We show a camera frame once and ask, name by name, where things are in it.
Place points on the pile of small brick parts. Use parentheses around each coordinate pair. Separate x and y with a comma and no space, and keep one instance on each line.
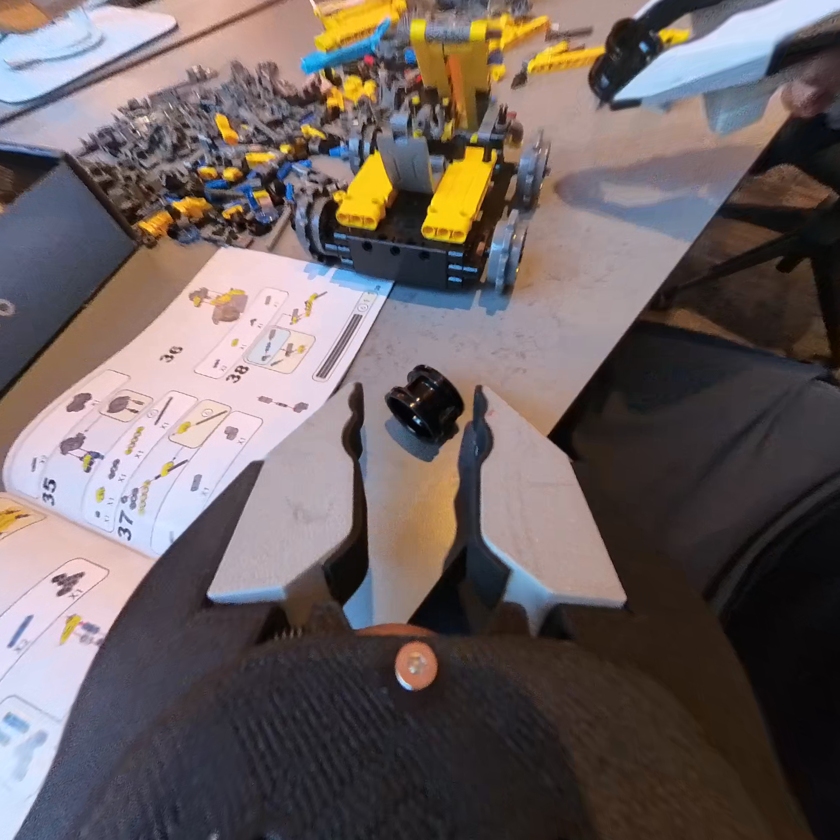
(197,151)

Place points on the yellow black brick vehicle model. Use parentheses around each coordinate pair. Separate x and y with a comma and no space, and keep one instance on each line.
(459,190)

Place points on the grey desk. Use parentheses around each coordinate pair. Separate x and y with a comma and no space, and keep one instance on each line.
(590,262)

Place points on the light blue brick beam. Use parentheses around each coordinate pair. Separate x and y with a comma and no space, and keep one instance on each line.
(341,56)

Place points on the black toy wheel rim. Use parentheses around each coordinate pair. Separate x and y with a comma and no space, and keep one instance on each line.
(425,408)
(623,58)

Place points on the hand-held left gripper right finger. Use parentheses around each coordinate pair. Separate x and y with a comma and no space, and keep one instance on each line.
(538,518)

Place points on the white flat board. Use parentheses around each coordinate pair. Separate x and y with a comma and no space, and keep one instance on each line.
(124,39)

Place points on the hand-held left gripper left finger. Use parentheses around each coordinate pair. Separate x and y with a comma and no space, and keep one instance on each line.
(295,505)

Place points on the black box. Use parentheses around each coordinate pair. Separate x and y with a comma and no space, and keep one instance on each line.
(52,262)

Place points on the person's dark pants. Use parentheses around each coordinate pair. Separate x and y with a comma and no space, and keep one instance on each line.
(689,426)

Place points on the brick building instruction booklet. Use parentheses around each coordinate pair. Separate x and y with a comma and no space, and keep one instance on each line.
(164,374)

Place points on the pile of yellow brick beams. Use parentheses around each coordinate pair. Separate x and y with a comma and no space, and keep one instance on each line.
(518,39)

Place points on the person's right hand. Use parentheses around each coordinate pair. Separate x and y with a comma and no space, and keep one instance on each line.
(814,95)

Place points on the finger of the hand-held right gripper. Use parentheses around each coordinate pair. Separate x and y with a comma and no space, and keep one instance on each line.
(709,56)
(663,6)

